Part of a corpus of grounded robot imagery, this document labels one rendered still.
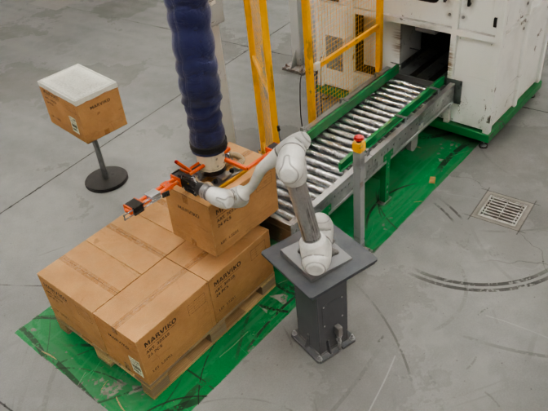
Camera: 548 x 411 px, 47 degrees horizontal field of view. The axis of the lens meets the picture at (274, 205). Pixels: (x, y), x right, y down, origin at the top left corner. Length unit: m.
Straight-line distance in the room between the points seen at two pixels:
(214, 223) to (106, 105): 1.98
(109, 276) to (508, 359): 2.57
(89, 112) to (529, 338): 3.68
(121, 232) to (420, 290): 2.14
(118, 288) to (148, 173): 2.13
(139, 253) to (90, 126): 1.49
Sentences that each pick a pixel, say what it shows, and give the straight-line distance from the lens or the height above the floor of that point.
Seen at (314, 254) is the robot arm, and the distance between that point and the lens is 3.37.
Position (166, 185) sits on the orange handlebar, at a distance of 3.67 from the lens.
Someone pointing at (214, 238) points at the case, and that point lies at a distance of 3.84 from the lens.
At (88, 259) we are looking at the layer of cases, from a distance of 4.38.
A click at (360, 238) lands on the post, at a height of 0.17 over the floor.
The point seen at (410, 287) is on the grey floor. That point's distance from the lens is 4.62.
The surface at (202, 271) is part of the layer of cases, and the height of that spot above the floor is 0.54.
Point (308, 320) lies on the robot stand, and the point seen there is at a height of 0.27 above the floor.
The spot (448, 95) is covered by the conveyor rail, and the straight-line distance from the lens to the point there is 5.79.
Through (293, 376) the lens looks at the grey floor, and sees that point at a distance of 4.12.
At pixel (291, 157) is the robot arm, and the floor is 1.60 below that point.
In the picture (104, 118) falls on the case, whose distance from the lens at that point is 5.46.
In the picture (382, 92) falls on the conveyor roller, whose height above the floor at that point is 0.55.
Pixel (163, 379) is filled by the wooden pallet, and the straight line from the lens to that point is 4.13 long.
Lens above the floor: 3.30
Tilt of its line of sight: 38 degrees down
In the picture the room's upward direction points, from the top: 6 degrees counter-clockwise
